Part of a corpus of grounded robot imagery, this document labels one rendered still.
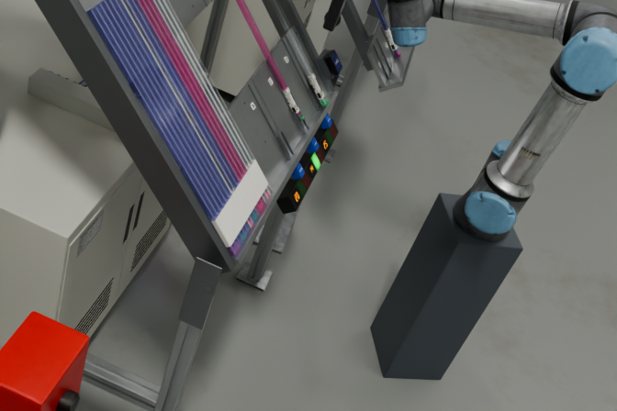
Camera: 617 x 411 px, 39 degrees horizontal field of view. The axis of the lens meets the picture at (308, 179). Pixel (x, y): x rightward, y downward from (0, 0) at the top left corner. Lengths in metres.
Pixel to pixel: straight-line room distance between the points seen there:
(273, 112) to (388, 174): 1.36
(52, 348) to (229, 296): 1.24
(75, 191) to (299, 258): 1.07
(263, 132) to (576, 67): 0.63
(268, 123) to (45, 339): 0.72
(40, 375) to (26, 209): 0.52
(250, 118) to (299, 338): 0.90
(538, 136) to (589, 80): 0.18
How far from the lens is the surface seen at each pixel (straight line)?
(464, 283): 2.25
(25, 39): 2.22
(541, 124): 1.86
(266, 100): 1.85
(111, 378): 1.89
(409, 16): 1.84
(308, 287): 2.63
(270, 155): 1.80
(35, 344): 1.35
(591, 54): 1.75
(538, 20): 1.91
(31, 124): 1.96
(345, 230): 2.86
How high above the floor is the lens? 1.85
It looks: 38 degrees down
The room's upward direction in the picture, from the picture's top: 21 degrees clockwise
